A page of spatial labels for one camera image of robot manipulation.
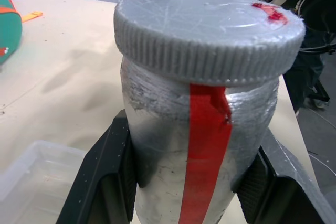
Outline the grey ribbed jar lid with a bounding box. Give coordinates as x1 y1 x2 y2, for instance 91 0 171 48
113 0 307 87

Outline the orange plastic piece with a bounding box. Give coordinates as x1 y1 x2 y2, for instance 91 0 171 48
21 11 44 23

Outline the black round stand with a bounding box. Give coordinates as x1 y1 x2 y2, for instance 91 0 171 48
298 0 336 33

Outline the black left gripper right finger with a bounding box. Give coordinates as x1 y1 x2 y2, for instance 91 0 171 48
230 129 331 224

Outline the green and orange bag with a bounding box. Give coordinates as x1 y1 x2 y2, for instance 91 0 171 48
0 0 23 66

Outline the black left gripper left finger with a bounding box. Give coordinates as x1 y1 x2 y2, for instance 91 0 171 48
56 110 139 224

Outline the clear plastic box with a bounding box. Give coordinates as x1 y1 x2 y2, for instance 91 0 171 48
0 140 88 224

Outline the clear jar with red tape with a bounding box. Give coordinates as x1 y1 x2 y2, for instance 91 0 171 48
120 57 279 224

